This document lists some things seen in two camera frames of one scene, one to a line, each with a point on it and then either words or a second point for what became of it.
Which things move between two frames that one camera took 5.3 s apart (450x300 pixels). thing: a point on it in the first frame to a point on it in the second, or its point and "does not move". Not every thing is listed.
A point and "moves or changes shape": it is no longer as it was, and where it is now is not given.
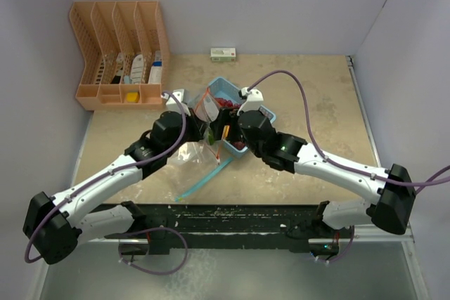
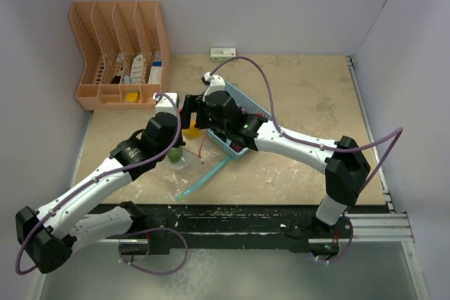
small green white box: x=223 y=54 does not move
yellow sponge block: x=133 y=97 does not move
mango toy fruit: x=211 y=138 to x=174 y=154
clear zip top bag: x=202 y=153 moves or changes shape
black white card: x=119 y=61 does not move
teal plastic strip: x=204 y=179 does not move
